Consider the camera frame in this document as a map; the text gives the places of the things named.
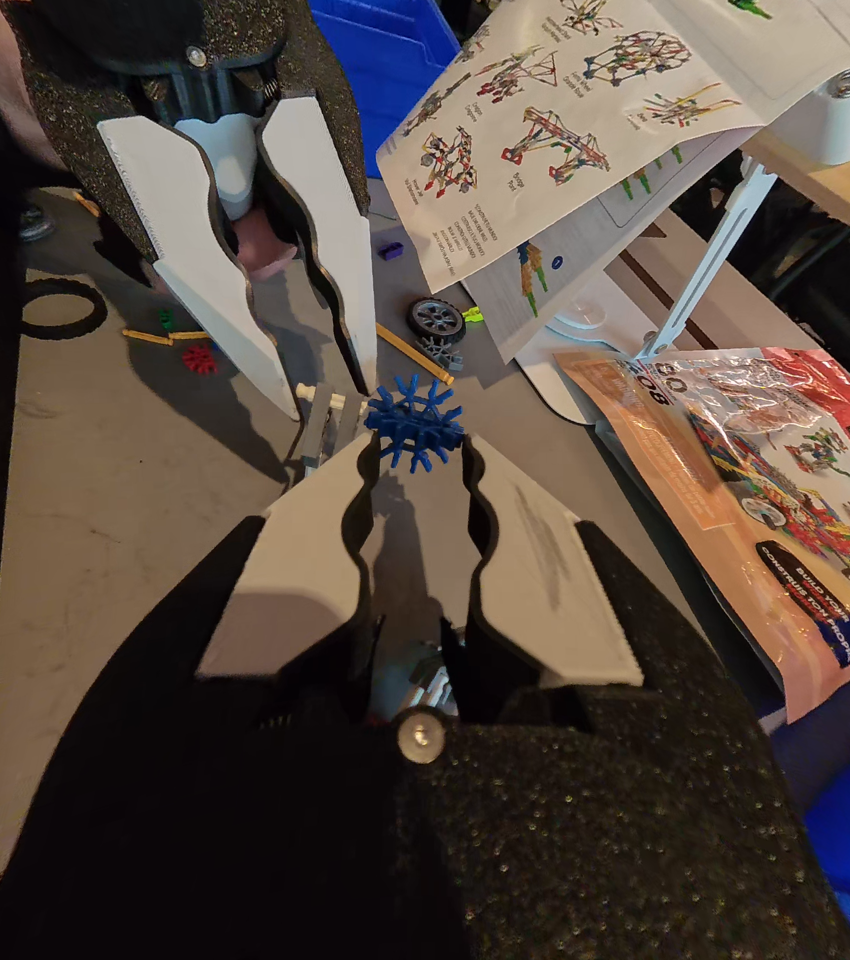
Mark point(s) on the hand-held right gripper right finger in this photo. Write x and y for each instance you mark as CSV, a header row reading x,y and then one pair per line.
x,y
552,600

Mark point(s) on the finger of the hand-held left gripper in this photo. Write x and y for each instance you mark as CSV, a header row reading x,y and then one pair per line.
x,y
335,210
185,247

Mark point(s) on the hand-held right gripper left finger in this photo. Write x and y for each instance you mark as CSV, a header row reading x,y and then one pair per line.
x,y
290,592

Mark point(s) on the blue snowflake toy connector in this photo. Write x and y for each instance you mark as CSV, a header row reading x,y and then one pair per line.
x,y
413,424

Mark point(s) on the person's left hand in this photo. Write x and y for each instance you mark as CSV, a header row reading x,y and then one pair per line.
x,y
9,82

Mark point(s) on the small purple toy piece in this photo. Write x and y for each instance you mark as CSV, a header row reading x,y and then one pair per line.
x,y
391,250

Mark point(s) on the black toy tire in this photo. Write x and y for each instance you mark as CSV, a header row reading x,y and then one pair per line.
x,y
100,311

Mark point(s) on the red snowflake toy connector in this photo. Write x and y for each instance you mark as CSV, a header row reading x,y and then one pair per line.
x,y
200,358

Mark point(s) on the grey toy wheel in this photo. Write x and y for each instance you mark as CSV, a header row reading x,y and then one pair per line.
x,y
436,319

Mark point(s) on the long yellow toy rod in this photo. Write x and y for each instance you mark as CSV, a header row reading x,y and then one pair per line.
x,y
410,351

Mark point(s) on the grey snowflake toy connector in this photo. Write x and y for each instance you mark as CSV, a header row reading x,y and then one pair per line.
x,y
443,352

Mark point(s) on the printed toy set bag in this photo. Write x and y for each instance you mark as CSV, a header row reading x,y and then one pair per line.
x,y
754,525

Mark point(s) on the toy instruction booklet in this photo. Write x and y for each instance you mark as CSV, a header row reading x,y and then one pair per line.
x,y
545,112

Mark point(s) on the white book stand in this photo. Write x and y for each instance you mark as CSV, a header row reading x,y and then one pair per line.
x,y
837,112

